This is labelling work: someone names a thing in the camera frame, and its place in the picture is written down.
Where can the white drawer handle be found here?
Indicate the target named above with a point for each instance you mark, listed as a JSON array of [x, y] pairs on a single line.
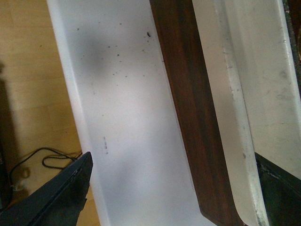
[[252, 68]]

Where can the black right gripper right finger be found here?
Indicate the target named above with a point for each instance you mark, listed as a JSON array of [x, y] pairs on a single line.
[[281, 193]]

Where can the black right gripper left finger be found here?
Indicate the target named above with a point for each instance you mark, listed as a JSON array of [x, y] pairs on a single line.
[[58, 202]]

